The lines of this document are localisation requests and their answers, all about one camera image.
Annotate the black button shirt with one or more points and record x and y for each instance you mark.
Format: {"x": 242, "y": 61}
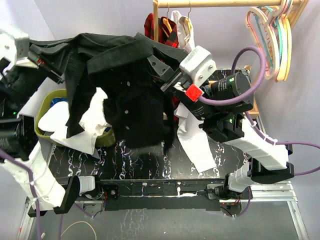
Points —
{"x": 140, "y": 113}

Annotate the aluminium table frame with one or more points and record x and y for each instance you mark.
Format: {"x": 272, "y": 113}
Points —
{"x": 279, "y": 192}

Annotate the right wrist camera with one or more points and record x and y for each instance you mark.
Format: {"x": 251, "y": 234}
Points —
{"x": 199, "y": 66}

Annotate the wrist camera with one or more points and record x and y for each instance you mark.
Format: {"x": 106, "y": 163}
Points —
{"x": 14, "y": 46}
{"x": 199, "y": 66}

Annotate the white shirt in basket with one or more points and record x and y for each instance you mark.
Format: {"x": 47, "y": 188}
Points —
{"x": 75, "y": 125}

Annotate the red plaid hanging shirt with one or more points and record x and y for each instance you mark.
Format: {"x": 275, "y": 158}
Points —
{"x": 167, "y": 30}

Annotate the blue garment in basket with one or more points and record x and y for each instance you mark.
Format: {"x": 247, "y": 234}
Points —
{"x": 57, "y": 100}

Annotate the yellow plastic hanger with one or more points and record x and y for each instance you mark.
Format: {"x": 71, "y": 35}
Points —
{"x": 285, "y": 65}

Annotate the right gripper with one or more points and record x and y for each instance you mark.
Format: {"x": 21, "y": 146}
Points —
{"x": 161, "y": 68}

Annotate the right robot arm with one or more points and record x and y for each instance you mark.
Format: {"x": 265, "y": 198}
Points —
{"x": 210, "y": 112}

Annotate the wooden clothes rack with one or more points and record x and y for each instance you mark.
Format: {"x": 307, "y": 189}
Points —
{"x": 222, "y": 31}

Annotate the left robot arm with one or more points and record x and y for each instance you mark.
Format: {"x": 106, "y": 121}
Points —
{"x": 18, "y": 139}

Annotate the green plastic laundry basket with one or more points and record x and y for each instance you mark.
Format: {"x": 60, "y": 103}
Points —
{"x": 57, "y": 120}

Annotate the teal plastic hanger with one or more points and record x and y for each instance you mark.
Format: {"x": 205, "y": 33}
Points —
{"x": 276, "y": 22}

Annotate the pink plastic hanger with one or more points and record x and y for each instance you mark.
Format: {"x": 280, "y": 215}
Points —
{"x": 260, "y": 42}

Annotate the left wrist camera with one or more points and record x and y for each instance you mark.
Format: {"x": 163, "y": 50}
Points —
{"x": 14, "y": 46}

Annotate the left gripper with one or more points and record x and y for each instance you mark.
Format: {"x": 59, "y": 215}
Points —
{"x": 45, "y": 61}

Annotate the white hanging shirt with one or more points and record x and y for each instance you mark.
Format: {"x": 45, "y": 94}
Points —
{"x": 193, "y": 139}

